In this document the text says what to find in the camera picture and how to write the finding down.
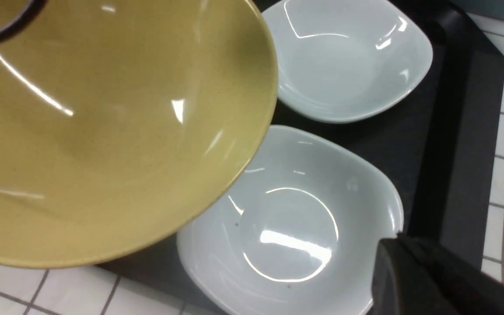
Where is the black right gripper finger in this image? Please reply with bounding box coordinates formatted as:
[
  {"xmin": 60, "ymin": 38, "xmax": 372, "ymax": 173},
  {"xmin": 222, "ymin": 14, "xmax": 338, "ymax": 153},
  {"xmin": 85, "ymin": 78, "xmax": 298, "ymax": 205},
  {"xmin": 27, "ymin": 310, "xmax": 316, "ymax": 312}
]
[{"xmin": 371, "ymin": 233, "xmax": 504, "ymax": 315}]

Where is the white square bowl large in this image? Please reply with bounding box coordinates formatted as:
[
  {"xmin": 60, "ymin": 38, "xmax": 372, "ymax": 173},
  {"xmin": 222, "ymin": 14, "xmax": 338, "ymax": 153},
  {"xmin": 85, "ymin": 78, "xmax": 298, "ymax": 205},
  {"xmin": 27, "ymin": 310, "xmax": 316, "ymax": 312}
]
[{"xmin": 177, "ymin": 125, "xmax": 404, "ymax": 315}]

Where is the white square bowl small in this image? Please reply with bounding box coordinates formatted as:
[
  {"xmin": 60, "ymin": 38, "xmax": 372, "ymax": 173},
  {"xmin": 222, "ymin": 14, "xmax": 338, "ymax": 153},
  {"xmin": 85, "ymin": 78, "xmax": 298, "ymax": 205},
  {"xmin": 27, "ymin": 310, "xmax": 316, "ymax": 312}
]
[{"xmin": 262, "ymin": 0, "xmax": 433, "ymax": 123}]

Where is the yellow noodle bowl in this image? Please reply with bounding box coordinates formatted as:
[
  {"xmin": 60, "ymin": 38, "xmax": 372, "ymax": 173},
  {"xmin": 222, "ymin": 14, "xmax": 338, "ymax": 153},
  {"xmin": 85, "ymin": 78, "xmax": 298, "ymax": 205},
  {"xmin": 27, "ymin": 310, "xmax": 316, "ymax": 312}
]
[{"xmin": 0, "ymin": 0, "xmax": 278, "ymax": 269}]

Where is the black plastic serving tray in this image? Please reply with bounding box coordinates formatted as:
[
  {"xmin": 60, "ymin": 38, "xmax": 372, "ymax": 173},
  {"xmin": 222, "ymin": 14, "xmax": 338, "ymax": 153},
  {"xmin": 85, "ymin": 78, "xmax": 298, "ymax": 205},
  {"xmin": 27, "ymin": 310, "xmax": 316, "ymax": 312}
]
[{"xmin": 100, "ymin": 0, "xmax": 504, "ymax": 315}]

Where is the blue plastic chopstick bin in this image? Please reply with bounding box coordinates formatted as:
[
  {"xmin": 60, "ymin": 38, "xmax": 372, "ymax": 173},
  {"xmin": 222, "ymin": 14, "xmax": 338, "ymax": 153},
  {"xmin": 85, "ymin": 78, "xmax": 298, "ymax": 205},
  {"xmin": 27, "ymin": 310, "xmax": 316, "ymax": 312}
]
[{"xmin": 451, "ymin": 0, "xmax": 504, "ymax": 21}]

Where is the black cable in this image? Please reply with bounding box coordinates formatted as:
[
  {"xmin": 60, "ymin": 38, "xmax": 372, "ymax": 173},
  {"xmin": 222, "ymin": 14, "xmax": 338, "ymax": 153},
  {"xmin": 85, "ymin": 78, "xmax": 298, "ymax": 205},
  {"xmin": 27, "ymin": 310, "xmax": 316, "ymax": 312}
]
[{"xmin": 0, "ymin": 0, "xmax": 47, "ymax": 48}]

